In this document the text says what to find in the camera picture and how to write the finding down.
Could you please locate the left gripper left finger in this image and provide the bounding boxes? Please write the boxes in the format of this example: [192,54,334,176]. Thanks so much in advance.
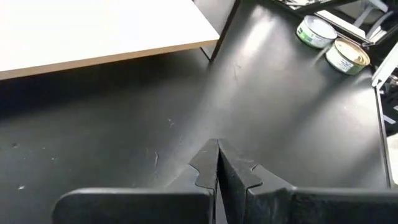
[52,139,220,224]

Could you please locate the green label can silver lid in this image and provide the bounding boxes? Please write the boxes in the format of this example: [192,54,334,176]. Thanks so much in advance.
[295,14,338,50]

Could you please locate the silver metal bracket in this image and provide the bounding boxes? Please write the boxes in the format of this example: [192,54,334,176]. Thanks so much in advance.
[371,42,398,90]

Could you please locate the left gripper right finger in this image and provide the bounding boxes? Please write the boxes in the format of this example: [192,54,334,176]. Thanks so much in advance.
[218,139,398,224]

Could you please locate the wooden cutting board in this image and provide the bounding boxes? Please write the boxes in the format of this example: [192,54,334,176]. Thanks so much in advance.
[0,0,242,81]

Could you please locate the green label can gold lid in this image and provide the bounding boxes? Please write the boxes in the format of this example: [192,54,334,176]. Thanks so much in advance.
[325,37,371,76]

